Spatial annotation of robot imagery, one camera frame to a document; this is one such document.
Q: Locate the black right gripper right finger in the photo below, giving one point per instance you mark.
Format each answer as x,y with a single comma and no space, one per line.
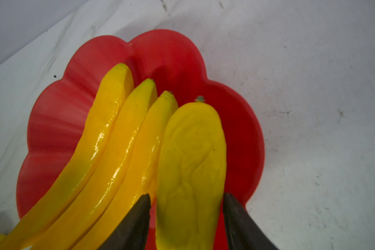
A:
241,231

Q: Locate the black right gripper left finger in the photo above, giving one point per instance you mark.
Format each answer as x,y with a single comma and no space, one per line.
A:
132,232

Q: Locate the yellow fake mango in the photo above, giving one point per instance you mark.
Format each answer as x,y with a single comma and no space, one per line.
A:
191,178

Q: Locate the yellow fake banana bunch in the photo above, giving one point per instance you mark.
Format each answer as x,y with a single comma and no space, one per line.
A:
114,163

